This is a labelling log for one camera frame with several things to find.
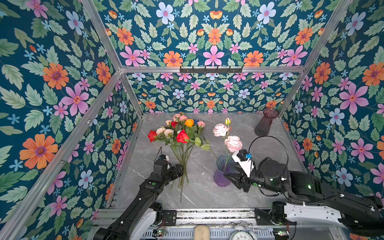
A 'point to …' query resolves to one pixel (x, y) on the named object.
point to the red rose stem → (183, 137)
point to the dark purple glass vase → (263, 127)
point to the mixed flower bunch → (167, 134)
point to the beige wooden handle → (201, 232)
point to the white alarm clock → (244, 231)
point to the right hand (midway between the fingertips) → (227, 170)
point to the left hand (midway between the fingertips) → (180, 166)
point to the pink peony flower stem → (233, 143)
